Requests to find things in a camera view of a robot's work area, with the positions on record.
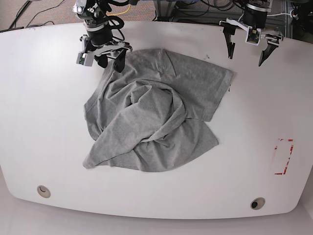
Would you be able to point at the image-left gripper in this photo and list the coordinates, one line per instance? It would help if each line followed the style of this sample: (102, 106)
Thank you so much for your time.
(100, 43)

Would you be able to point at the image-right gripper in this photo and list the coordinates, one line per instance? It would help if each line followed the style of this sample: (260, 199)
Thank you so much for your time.
(229, 28)

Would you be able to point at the grey t-shirt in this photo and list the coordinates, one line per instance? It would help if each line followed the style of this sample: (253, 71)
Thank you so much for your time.
(153, 115)

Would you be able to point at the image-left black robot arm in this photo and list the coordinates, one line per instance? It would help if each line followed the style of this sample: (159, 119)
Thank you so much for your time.
(94, 13)

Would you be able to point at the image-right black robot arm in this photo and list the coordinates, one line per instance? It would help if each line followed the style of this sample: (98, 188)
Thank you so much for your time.
(253, 22)

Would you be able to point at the red tape rectangle marking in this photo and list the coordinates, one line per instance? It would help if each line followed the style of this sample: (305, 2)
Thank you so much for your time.
(281, 156)

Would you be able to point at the left table grommet hole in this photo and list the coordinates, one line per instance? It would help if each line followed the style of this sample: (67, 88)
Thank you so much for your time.
(43, 191)

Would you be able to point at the table grommet hole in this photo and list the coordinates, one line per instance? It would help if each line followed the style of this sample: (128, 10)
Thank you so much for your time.
(257, 203)
(43, 191)

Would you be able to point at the right table grommet hole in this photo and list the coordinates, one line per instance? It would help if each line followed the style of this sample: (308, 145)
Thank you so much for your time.
(257, 203)

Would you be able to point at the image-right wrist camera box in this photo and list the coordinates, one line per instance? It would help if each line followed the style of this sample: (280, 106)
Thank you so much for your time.
(253, 36)

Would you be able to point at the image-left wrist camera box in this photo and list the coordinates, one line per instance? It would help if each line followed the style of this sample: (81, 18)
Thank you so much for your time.
(85, 59)

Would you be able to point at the aluminium frame stand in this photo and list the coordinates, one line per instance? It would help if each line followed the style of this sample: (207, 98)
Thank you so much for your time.
(213, 11)

